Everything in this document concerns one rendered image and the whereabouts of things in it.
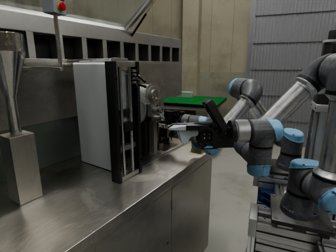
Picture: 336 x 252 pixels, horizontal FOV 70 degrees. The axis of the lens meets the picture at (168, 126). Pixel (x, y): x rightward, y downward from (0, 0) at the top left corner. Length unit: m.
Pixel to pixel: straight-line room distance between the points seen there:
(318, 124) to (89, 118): 1.09
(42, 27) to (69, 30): 0.15
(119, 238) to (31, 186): 0.40
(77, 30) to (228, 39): 3.67
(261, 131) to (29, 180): 0.88
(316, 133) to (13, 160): 1.27
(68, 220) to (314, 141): 1.10
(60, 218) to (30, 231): 0.10
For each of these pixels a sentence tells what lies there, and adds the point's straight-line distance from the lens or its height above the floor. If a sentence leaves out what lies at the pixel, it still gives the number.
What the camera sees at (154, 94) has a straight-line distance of 1.41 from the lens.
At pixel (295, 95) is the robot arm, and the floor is 1.32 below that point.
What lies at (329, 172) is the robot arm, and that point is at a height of 1.07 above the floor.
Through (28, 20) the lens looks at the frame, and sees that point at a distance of 1.37.
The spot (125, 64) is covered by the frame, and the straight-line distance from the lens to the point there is 1.07.
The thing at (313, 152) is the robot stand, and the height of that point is 1.02.
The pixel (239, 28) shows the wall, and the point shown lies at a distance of 4.84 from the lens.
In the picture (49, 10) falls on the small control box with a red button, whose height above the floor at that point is 1.62.
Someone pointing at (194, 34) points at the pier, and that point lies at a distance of 4.75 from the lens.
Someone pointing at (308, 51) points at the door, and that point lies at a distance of 4.77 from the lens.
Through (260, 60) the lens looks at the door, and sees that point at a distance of 4.72.
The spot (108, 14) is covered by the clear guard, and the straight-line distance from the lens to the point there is 1.62.
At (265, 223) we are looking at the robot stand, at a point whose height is 0.76.
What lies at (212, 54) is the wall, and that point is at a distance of 4.87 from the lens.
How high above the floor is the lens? 1.42
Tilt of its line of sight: 14 degrees down
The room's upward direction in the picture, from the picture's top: straight up
